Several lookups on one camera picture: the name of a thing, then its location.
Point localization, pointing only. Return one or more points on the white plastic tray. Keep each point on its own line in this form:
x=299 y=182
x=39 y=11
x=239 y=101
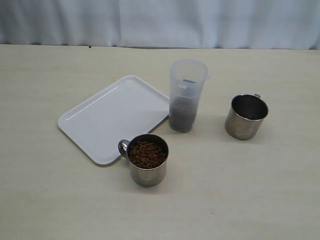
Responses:
x=125 y=109

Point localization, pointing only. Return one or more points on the steel mug with pellets left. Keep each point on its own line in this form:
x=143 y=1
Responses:
x=147 y=155

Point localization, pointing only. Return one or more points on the translucent plastic container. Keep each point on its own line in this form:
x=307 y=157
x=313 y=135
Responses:
x=187 y=79

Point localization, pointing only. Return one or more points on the white curtain backdrop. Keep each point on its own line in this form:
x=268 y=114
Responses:
x=229 y=24

